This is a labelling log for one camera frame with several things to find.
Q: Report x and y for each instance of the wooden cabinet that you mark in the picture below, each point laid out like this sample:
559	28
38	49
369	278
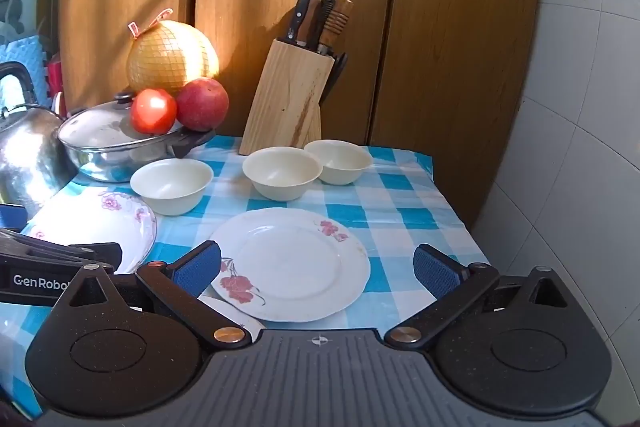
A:
440	57

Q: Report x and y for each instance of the blue foam mat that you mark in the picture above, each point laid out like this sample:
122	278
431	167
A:
22	62

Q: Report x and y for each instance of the pomelo in yellow net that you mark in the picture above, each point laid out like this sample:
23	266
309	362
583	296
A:
170	57

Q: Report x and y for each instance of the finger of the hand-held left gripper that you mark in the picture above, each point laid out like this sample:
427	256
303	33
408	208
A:
97	255

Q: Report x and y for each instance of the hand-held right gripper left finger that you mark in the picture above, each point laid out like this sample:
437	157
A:
197	269

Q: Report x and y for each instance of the wooden knife block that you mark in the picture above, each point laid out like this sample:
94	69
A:
285	102

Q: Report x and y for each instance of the red tomato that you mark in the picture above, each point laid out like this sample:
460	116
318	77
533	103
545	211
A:
154	112

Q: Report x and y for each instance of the white plate with red flowers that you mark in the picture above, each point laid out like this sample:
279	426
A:
290	262

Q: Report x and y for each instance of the black scissors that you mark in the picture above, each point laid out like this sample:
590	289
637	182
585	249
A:
337	74

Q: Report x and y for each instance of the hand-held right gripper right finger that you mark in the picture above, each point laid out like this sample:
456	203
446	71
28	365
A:
434	274

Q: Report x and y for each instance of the red apple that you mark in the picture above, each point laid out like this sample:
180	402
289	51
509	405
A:
202	104

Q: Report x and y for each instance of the blue checkered tablecloth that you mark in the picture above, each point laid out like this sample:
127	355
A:
400	207

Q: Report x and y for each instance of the red foam mat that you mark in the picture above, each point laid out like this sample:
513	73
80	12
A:
55	79

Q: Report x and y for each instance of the cream bowl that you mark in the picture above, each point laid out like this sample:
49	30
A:
282	172
340	162
170	184

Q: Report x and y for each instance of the white plate with pink flowers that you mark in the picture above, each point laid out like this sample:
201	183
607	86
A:
85	219

